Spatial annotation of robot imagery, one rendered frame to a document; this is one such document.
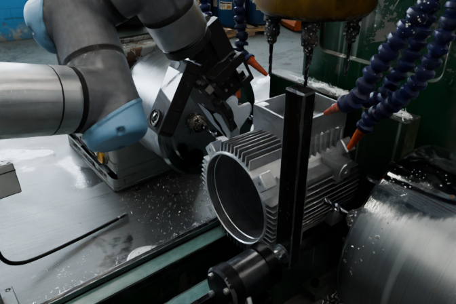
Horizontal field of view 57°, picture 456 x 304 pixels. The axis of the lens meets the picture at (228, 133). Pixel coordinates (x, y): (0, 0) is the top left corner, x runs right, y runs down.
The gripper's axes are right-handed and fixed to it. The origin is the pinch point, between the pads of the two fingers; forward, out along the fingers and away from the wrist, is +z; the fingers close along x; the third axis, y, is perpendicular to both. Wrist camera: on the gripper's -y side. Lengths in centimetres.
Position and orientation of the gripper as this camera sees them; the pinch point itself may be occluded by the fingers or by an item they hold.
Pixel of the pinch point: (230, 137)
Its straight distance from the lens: 70.7
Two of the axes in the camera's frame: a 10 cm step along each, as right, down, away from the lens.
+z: 3.9, 6.3, 6.7
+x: -6.2, -3.6, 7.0
